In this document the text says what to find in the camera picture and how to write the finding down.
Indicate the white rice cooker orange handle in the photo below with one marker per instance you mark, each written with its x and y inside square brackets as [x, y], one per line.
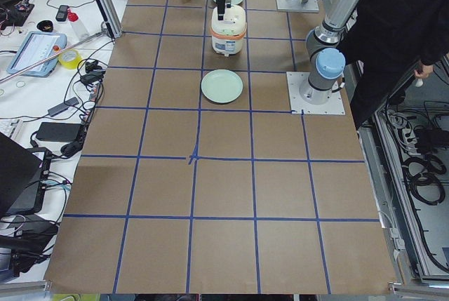
[227, 34]

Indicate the person's hand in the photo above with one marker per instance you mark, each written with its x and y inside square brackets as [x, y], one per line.
[423, 71]

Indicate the clear bottle red cap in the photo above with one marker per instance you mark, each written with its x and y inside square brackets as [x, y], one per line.
[77, 25]

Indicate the yellow tape roll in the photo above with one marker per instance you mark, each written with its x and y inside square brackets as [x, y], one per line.
[70, 59]

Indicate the person in black clothes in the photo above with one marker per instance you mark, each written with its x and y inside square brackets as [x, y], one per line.
[389, 37]

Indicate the blue teach pendant tablet near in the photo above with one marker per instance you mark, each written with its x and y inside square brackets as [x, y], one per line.
[37, 46]

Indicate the black laptop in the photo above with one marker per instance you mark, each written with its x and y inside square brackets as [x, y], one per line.
[23, 173]

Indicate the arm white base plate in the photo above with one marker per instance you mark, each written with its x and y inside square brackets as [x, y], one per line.
[299, 6]
[304, 99]

